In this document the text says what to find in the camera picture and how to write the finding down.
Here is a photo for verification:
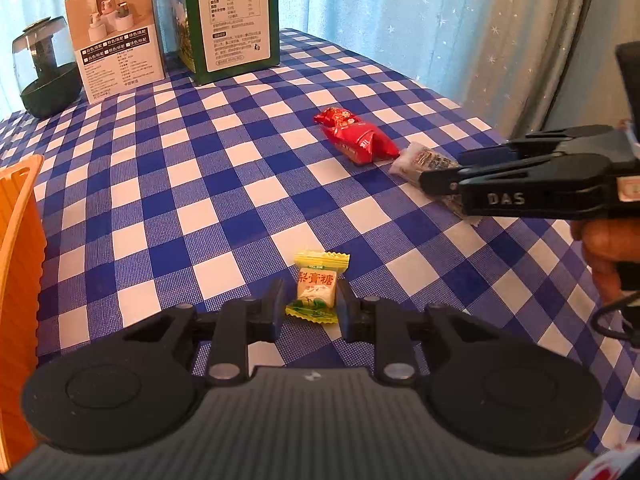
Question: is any yellow green candy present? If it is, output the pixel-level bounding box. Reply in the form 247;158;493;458
285;250;350;325

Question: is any grey white snack packet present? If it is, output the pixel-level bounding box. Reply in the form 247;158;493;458
390;142;482;226

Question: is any large red snack packet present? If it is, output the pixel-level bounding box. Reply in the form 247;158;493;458
314;107;400;166

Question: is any right hand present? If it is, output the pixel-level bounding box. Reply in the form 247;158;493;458
570;219;640;304

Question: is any blue checkered tablecloth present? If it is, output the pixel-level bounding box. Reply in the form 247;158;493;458
1;30;639;450

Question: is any grey drape curtain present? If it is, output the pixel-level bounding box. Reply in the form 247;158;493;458
464;0;639;138

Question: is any blue star curtain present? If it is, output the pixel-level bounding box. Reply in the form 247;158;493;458
1;0;559;129

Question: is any orange plastic tray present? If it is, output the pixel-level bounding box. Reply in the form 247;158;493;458
1;155;47;472

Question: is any dark green carton box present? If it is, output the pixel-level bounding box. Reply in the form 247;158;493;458
170;0;280;86

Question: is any beige product box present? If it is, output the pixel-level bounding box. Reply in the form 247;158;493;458
65;0;165;104

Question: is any dark glass humidifier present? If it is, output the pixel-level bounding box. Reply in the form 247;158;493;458
12;16;82;119

